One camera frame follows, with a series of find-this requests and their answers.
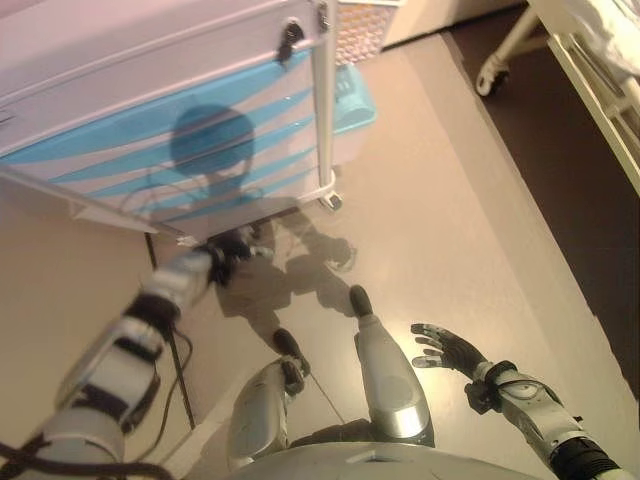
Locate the clear white side bin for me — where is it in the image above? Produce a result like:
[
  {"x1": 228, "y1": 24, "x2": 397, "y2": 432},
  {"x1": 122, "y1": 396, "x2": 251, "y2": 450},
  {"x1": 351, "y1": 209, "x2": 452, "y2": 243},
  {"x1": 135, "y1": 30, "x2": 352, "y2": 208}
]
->
[{"x1": 68, "y1": 193, "x2": 162, "y2": 235}]

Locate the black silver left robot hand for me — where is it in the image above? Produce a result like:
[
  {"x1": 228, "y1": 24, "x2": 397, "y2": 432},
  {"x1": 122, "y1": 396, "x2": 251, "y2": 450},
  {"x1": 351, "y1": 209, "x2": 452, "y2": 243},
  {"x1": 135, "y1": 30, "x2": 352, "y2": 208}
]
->
[{"x1": 209, "y1": 227, "x2": 275, "y2": 290}]

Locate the white medical cart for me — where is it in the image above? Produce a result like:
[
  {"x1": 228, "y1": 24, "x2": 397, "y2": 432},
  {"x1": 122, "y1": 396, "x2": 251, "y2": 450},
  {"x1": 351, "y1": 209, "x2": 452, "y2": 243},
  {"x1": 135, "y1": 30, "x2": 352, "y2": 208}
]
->
[{"x1": 0, "y1": 0, "x2": 407, "y2": 242}]

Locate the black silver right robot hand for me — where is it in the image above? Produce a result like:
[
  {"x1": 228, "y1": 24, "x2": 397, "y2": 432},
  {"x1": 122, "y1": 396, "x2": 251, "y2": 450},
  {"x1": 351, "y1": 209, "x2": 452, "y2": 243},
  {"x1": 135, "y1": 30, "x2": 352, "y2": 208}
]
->
[{"x1": 409, "y1": 321, "x2": 490, "y2": 375}]

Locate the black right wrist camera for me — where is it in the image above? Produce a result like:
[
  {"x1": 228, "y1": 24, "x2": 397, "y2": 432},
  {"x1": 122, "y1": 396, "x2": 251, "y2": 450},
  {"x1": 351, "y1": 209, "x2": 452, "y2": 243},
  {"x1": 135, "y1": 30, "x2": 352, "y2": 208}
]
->
[{"x1": 463, "y1": 378, "x2": 502, "y2": 415}]

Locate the grey robot torso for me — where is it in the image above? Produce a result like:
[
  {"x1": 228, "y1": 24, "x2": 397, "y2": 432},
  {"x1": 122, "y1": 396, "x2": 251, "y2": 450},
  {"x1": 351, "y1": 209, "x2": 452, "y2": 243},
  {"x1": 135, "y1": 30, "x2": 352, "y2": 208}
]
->
[{"x1": 223, "y1": 438, "x2": 557, "y2": 480}]

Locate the white drawer blue handle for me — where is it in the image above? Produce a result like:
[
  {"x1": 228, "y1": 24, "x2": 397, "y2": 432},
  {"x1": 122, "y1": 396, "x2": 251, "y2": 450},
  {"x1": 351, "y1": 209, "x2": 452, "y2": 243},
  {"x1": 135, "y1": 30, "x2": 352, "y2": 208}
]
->
[
  {"x1": 82, "y1": 118, "x2": 318, "y2": 200},
  {"x1": 0, "y1": 49, "x2": 312, "y2": 175},
  {"x1": 107, "y1": 144, "x2": 320, "y2": 215},
  {"x1": 49, "y1": 88, "x2": 316, "y2": 187},
  {"x1": 149, "y1": 167, "x2": 322, "y2": 225}
]

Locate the white bed caster wheel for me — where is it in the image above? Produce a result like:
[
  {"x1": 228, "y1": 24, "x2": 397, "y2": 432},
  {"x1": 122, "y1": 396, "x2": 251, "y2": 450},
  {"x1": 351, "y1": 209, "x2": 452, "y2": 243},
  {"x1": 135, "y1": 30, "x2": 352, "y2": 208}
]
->
[{"x1": 473, "y1": 68, "x2": 512, "y2": 97}]

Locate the black cart lock key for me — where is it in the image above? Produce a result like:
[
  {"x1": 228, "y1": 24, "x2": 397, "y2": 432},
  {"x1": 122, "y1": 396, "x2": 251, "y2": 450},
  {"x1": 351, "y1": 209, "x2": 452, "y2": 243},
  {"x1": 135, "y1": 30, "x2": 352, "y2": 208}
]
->
[{"x1": 276, "y1": 16, "x2": 307, "y2": 62}]

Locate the thick black tether cable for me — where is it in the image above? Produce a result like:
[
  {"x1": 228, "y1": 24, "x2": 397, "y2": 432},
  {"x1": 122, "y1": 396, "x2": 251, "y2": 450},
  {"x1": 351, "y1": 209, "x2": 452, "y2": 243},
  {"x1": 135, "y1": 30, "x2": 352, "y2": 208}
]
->
[{"x1": 0, "y1": 433, "x2": 172, "y2": 480}]

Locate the waste bin blue lid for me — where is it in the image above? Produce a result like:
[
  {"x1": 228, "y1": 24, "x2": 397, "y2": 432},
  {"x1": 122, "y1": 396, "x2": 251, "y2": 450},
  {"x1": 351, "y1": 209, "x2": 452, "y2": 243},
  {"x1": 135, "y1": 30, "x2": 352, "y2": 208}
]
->
[{"x1": 331, "y1": 63, "x2": 380, "y2": 165}]

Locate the white hospital bed frame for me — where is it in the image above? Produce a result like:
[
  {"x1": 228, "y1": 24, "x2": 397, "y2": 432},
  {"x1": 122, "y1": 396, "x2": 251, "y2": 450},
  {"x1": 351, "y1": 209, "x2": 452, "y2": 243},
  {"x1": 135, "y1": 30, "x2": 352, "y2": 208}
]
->
[{"x1": 473, "y1": 0, "x2": 640, "y2": 197}]

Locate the white perforated side basket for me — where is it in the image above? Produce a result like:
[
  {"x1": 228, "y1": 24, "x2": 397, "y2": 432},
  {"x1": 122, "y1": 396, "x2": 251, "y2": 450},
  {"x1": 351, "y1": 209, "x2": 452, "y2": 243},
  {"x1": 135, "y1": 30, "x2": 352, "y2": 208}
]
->
[{"x1": 333, "y1": 0, "x2": 407, "y2": 67}]

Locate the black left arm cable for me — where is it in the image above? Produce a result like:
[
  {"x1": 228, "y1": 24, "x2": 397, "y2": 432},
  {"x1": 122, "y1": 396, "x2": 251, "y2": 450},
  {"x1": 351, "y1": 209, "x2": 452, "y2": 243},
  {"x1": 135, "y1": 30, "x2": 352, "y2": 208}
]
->
[{"x1": 163, "y1": 323, "x2": 197, "y2": 432}]

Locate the silver right robot leg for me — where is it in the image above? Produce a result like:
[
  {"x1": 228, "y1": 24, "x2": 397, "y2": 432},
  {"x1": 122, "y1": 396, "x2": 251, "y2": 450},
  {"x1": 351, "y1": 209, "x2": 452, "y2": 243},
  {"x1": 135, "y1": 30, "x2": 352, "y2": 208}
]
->
[{"x1": 347, "y1": 283, "x2": 436, "y2": 450}]

